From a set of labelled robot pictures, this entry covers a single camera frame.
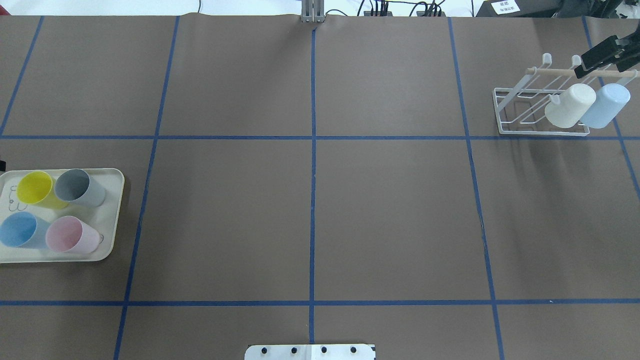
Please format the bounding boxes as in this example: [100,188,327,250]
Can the black box with label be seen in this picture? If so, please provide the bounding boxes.
[474,0,563,18]

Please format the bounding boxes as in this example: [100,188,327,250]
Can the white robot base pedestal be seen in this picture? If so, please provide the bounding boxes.
[244,343,377,360]

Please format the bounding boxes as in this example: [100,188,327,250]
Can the wooden rack dowel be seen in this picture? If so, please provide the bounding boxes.
[525,67,639,79]

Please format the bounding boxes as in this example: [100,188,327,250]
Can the cream plastic tray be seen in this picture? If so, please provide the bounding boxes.
[0,168,125,264]

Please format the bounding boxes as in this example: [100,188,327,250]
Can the aluminium frame post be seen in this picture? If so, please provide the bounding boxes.
[301,0,326,23]

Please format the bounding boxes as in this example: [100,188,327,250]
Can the pink plastic cup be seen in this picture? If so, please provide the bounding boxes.
[45,215,103,255]

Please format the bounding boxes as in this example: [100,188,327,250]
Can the light blue plastic cup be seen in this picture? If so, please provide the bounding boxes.
[580,83,631,129]

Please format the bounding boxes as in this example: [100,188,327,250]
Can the grey plastic cup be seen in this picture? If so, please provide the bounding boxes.
[54,168,106,208]

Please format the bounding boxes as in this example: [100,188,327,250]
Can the yellow plastic cup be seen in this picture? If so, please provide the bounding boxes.
[16,171,69,210]

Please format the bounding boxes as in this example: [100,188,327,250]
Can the black power strip cables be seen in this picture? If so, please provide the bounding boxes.
[357,0,448,18]

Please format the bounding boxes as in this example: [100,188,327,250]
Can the white wire cup rack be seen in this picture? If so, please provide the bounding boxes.
[493,53,613,136]

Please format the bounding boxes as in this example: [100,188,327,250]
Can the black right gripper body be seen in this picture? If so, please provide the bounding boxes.
[615,29,640,73]

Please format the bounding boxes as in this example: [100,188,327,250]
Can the pale cream plastic cup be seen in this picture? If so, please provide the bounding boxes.
[544,83,597,129]

